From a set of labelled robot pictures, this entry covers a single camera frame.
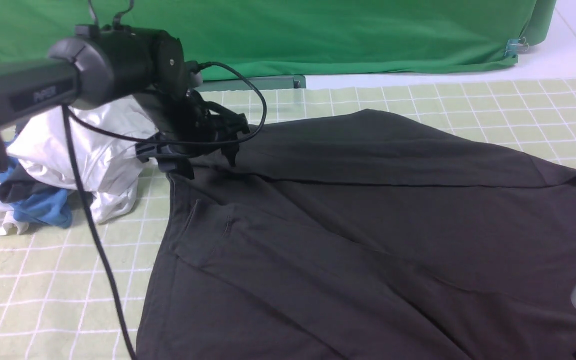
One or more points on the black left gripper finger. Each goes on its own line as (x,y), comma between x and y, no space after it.
(230,153)
(176,164)

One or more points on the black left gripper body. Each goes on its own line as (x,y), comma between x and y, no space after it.
(188,126)

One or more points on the dark gray long-sleeve shirt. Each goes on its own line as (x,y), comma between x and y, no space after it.
(366,236)

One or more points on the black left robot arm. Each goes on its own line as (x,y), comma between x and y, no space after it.
(100,65)

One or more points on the white crumpled shirt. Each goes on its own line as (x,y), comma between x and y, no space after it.
(108,167)

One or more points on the gray metal base bar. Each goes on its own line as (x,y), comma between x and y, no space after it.
(268,83)

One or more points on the green backdrop cloth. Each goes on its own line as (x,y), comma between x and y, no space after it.
(305,37)

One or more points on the blue crumpled garment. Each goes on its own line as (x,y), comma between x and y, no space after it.
(49,208)

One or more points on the dark gray crumpled garment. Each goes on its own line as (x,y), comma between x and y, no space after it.
(17,185)

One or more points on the light green checkered mat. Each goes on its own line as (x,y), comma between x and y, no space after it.
(55,301)

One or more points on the blue binder clip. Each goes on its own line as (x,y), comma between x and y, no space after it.
(515,47)

